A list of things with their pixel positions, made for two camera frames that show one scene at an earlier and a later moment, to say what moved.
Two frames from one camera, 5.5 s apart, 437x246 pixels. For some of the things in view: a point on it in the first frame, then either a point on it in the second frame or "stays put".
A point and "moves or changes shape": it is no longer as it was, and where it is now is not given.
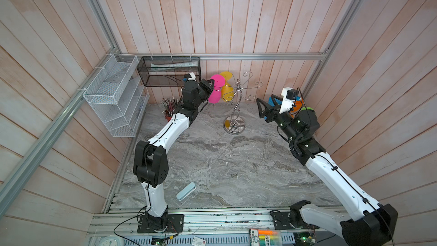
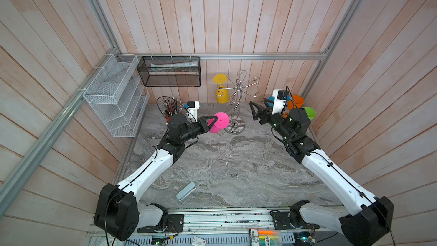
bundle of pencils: (170, 105) stays put
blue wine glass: (270, 101) stays put
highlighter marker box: (264, 237) stays put
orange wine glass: (298, 105) stays put
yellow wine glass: (227, 89) moves or changes shape
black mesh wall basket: (168, 70) stays put
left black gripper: (208, 88) → (203, 124)
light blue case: (186, 191) stays put
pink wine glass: (219, 81) → (222, 122)
